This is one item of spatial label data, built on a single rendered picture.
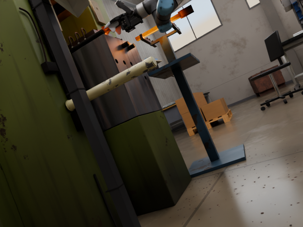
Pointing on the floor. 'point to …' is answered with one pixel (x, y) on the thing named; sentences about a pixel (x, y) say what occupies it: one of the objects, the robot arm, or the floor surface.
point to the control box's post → (86, 114)
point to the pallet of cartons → (220, 111)
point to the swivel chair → (275, 39)
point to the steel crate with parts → (263, 86)
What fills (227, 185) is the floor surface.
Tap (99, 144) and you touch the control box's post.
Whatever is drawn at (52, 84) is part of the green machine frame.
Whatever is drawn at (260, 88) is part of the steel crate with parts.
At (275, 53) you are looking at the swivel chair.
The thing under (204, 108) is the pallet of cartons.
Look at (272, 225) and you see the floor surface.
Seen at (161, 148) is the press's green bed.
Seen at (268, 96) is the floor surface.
